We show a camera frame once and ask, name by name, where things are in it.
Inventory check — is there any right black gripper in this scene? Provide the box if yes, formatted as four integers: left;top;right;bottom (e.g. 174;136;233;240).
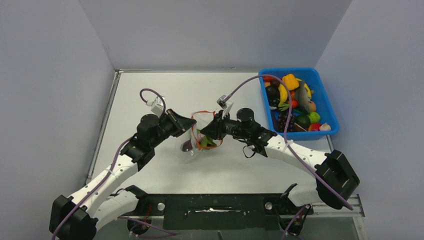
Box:
201;110;250;142

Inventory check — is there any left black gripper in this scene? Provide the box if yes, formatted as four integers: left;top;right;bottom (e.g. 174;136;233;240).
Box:
150;108;197;148

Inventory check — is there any green leafy vegetable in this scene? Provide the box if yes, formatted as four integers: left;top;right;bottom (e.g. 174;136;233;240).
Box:
196;130;219;150

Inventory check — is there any clear zip bag orange zipper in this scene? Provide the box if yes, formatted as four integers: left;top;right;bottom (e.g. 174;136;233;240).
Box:
179;109;224;157

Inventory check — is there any purple eggplant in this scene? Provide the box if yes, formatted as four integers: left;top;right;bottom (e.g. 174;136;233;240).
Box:
180;140;193;152

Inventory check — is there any dark purple plum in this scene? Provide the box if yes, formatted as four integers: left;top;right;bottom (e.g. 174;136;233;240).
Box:
265;85;280;100

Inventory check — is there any yellow banana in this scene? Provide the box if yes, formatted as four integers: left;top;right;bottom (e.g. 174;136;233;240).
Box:
304;83;313;99
278;84;288;108

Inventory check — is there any grey fish toy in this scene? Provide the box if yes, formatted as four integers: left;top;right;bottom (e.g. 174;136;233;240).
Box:
295;80;311;114

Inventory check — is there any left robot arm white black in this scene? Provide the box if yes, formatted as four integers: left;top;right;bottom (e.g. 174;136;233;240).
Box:
49;109;197;240

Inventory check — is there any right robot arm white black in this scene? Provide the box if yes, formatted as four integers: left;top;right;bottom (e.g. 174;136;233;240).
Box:
200;108;360;214

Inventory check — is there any purple grapes bunch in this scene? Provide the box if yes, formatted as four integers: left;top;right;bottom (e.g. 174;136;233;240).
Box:
277;110;296;133

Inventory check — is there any orange carrot toy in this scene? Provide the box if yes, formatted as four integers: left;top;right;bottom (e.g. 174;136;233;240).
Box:
278;99;299;112

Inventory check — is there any red chili pepper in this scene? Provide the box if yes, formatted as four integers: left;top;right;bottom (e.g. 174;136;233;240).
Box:
262;75;276;83

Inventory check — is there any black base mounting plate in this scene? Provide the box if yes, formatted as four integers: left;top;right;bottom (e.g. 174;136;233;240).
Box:
130;193;300;231

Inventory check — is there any green avocado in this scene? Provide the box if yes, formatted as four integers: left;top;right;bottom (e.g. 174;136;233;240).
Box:
294;114;311;129

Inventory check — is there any yellow bell pepper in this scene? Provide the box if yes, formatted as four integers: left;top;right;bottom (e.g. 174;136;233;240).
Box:
282;73;300;91

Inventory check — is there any green apple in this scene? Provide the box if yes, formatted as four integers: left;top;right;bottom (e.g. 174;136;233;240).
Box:
307;111;321;124

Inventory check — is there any peach fruit toy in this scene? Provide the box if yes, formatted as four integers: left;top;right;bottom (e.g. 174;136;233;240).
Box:
310;101;317;112

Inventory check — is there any white garlic bulb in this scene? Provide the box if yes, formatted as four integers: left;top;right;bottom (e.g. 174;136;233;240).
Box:
319;123;332;132

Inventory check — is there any blue plastic bin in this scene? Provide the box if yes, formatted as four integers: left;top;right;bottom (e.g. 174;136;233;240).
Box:
258;67;340;141

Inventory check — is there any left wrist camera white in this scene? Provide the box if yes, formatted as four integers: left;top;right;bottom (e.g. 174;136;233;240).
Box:
146;96;165;117

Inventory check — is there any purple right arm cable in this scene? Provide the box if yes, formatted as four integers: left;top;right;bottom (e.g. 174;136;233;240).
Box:
225;74;355;212

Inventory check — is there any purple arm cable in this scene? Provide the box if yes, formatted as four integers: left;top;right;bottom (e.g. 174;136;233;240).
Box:
51;88;167;240
225;74;355;212

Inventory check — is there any aluminium table edge rail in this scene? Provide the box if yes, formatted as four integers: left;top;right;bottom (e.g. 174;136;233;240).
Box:
85;69;123;184

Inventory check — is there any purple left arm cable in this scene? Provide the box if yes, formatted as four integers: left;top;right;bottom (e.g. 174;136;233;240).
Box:
51;88;167;240

